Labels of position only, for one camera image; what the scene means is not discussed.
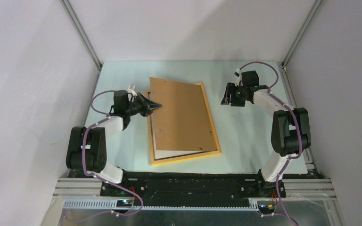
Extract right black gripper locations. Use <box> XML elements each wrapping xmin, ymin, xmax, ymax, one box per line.
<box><xmin>221</xmin><ymin>82</ymin><xmax>247</xmax><ymax>107</ymax></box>

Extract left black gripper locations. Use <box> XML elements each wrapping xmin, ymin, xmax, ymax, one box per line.
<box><xmin>125</xmin><ymin>93</ymin><xmax>162</xmax><ymax>117</ymax></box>

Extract brown cardboard backing board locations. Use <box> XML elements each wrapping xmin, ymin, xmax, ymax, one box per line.
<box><xmin>149</xmin><ymin>76</ymin><xmax>218</xmax><ymax>152</ymax></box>

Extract orange flower photo print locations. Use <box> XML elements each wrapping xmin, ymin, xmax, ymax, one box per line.
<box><xmin>153</xmin><ymin>139</ymin><xmax>200</xmax><ymax>160</ymax></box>

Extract yellow wooden picture frame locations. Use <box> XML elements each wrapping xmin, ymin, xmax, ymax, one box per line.
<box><xmin>145</xmin><ymin>81</ymin><xmax>222</xmax><ymax>166</ymax></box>

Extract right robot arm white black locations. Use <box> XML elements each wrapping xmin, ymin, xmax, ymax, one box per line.
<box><xmin>221</xmin><ymin>70</ymin><xmax>311</xmax><ymax>197</ymax></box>

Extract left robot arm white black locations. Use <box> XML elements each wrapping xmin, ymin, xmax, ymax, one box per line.
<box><xmin>66</xmin><ymin>89</ymin><xmax>162</xmax><ymax>196</ymax></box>

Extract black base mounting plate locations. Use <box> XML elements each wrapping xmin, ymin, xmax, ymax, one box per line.
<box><xmin>68</xmin><ymin>169</ymin><xmax>321</xmax><ymax>208</ymax></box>

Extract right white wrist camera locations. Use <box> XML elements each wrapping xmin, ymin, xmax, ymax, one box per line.
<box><xmin>234</xmin><ymin>68</ymin><xmax>243</xmax><ymax>87</ymax></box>

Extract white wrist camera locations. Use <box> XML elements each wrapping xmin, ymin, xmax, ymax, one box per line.
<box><xmin>127</xmin><ymin>84</ymin><xmax>137</xmax><ymax>97</ymax></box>
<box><xmin>234</xmin><ymin>68</ymin><xmax>243</xmax><ymax>87</ymax></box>

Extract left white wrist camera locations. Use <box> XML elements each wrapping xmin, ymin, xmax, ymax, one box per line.
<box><xmin>127</xmin><ymin>84</ymin><xmax>137</xmax><ymax>97</ymax></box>

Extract right aluminium corner post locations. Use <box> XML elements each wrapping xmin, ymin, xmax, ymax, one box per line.
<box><xmin>281</xmin><ymin>0</ymin><xmax>324</xmax><ymax>68</ymax></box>

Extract aluminium corner post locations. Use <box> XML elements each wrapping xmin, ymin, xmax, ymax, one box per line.
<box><xmin>281</xmin><ymin>0</ymin><xmax>324</xmax><ymax>68</ymax></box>
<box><xmin>60</xmin><ymin>0</ymin><xmax>103</xmax><ymax>71</ymax></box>

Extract aluminium extrusion rail front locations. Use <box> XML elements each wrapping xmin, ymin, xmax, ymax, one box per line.
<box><xmin>52</xmin><ymin>178</ymin><xmax>338</xmax><ymax>212</ymax></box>

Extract left aluminium corner post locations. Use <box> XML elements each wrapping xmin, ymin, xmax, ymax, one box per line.
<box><xmin>60</xmin><ymin>0</ymin><xmax>103</xmax><ymax>71</ymax></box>

